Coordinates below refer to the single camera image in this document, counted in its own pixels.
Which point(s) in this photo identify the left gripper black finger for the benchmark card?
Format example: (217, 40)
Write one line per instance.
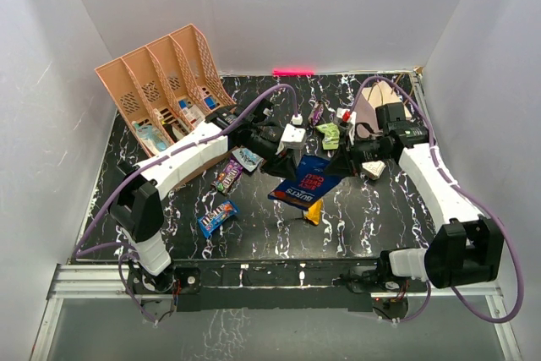
(289, 165)
(278, 166)

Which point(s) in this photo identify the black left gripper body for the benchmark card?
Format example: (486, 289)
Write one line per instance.
(262, 144)

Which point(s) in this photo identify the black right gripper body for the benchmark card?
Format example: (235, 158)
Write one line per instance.
(370, 150)

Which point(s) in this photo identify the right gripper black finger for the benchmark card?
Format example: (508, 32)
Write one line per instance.
(331, 168)
(346, 163)

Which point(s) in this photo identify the blue Burts chips bag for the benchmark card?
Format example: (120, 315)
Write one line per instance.
(310, 185)

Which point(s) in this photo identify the blue M&M's packet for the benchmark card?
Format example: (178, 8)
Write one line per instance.
(212, 220)

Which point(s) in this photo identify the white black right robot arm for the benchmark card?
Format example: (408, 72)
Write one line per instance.
(467, 247)

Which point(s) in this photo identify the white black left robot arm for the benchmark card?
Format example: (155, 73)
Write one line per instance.
(137, 207)

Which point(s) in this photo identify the white red cardboard box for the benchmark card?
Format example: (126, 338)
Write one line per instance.
(373, 169)

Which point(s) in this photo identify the green snack packet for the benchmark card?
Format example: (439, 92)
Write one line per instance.
(331, 135)

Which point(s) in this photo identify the light blue Himalaya snack packet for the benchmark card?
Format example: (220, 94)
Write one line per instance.
(247, 159)

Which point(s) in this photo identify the purple brown M&M's packet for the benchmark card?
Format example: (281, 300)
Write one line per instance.
(227, 177)

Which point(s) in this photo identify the yellow snack bar packet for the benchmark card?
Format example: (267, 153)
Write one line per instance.
(313, 213)

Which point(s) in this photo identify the purple M&M's packet far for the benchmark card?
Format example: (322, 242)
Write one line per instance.
(316, 113)

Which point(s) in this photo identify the blue eraser block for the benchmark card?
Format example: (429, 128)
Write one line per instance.
(210, 102)

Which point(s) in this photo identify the pink red marker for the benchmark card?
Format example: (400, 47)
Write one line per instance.
(292, 72)

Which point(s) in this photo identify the white printed paper packet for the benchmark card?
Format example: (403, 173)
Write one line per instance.
(191, 111)

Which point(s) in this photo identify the peach plastic desk organizer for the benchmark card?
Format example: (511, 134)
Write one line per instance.
(148, 82)

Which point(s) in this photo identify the blue correction tape blister pack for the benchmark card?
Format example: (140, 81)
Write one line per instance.
(150, 137)

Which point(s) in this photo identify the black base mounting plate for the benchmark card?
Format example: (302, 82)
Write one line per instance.
(350, 284)

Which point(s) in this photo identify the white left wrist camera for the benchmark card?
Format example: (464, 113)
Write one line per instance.
(294, 135)

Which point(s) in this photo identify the aluminium frame rail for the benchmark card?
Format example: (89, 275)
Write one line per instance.
(89, 316)

